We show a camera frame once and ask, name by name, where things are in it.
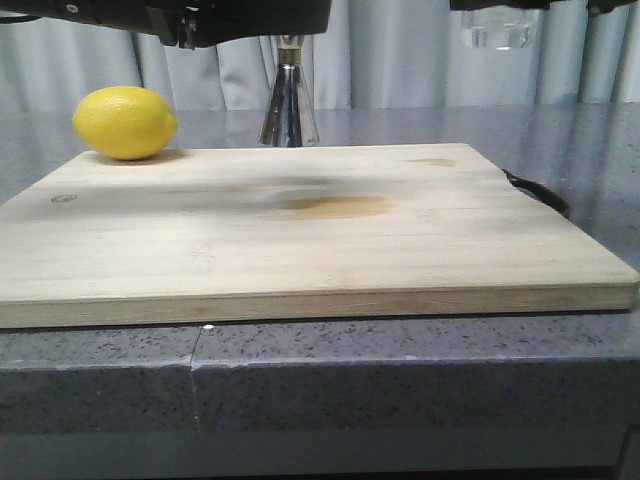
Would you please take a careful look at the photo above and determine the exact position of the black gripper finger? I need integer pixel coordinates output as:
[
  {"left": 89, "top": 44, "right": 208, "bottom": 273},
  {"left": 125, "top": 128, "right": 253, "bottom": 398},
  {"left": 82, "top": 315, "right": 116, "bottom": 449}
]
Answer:
[{"left": 190, "top": 0, "right": 332, "bottom": 48}]

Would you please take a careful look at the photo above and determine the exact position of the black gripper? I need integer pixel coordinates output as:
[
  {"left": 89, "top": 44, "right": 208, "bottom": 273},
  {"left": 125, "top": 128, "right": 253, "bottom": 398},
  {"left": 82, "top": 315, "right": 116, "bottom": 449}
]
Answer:
[
  {"left": 449, "top": 0, "right": 636, "bottom": 15},
  {"left": 1, "top": 0, "right": 197, "bottom": 49}
]

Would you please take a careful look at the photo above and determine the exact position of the wooden cutting board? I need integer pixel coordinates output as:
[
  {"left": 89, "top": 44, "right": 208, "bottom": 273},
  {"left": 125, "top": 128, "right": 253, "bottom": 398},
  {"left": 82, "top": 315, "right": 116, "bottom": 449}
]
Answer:
[{"left": 1, "top": 144, "right": 639, "bottom": 328}]

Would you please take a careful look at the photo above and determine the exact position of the steel hourglass jigger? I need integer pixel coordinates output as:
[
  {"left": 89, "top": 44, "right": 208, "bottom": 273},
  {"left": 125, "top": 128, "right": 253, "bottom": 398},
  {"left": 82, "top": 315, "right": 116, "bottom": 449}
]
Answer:
[{"left": 259, "top": 35, "right": 319, "bottom": 148}]

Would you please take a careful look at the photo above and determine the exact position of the clear glass beaker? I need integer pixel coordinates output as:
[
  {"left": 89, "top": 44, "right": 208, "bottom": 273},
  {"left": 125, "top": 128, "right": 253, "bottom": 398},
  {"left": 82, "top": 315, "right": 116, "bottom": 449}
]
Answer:
[{"left": 460, "top": 6, "right": 539, "bottom": 51}]

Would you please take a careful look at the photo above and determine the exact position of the yellow lemon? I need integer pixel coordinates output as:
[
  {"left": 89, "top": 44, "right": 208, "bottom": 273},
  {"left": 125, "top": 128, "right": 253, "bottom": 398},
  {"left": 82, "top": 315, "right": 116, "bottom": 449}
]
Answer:
[{"left": 72, "top": 86, "right": 178, "bottom": 160}]

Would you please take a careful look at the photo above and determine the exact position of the grey curtain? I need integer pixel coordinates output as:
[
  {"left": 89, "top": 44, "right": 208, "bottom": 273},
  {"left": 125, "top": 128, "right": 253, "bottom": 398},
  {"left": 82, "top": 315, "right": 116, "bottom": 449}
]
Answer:
[{"left": 1, "top": 1, "right": 639, "bottom": 113}]

